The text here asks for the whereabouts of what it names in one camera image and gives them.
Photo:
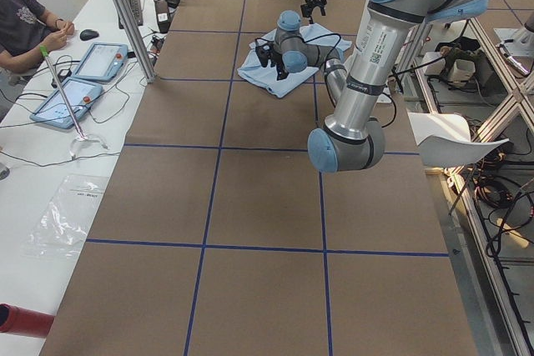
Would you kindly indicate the black keyboard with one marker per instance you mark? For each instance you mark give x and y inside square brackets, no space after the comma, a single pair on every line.
[136,9]

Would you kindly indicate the upper blue teach pendant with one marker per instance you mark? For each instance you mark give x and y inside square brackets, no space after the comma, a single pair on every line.
[102,62]

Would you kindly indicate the blue teach pendant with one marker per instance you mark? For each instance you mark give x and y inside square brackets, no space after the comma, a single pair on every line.
[102,62]
[54,111]

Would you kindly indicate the white plastic chair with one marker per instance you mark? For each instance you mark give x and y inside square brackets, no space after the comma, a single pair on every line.
[444,140]

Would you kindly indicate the black computer mouse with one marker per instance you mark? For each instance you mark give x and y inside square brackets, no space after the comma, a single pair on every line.
[88,34]

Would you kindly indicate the lower blue teach pendant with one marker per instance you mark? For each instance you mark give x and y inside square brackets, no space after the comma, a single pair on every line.
[54,111]

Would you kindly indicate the metal rod with green tip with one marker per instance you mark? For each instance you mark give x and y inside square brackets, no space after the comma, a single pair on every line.
[52,69]

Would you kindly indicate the person in dark shirt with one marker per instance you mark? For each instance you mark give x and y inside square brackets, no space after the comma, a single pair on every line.
[26,26]

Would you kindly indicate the clear plastic bag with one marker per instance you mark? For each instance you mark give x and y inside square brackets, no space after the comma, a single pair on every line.
[62,230]

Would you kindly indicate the red cylinder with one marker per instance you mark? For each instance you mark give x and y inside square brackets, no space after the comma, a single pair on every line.
[25,322]

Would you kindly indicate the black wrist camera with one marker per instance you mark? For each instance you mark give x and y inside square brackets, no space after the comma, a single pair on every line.
[262,48]

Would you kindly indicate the grey aluminium frame post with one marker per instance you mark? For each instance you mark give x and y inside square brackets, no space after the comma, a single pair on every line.
[135,39]

